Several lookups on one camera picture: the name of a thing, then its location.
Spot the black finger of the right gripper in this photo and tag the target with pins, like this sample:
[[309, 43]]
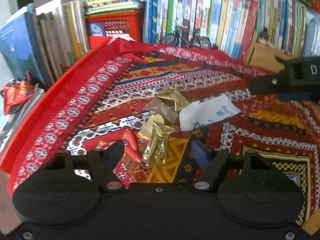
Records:
[[267, 83]]

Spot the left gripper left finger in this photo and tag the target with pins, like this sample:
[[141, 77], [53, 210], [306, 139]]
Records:
[[101, 163]]

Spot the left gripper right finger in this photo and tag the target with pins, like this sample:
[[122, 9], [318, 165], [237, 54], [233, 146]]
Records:
[[215, 165]]

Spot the orange red chili piece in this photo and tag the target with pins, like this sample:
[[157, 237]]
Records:
[[131, 139]]

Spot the white plastic wrapper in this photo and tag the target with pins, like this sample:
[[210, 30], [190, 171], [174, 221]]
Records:
[[207, 112]]

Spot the gold foil wrapper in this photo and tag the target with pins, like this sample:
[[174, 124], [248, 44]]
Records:
[[157, 134], [173, 97]]

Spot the clear brown plastic wrapper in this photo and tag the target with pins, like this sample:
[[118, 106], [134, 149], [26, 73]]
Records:
[[158, 106]]

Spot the right row of books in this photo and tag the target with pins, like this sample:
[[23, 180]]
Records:
[[287, 25]]

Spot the row of books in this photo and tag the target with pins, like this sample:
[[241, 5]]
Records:
[[44, 41], [287, 25]]

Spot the left row of books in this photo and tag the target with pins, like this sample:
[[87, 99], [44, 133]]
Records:
[[44, 41]]

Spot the wooden shelf box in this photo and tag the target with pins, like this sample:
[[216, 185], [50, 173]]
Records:
[[260, 55]]

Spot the red patterned tablecloth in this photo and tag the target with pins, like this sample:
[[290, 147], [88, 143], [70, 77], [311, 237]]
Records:
[[96, 100]]

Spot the miniature black bicycle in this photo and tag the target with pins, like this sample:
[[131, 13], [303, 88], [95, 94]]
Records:
[[184, 36]]

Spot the red crumpled snack bag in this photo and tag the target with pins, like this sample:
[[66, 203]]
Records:
[[15, 93]]

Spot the red plastic crate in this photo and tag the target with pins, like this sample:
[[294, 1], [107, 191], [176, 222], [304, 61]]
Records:
[[105, 26]]

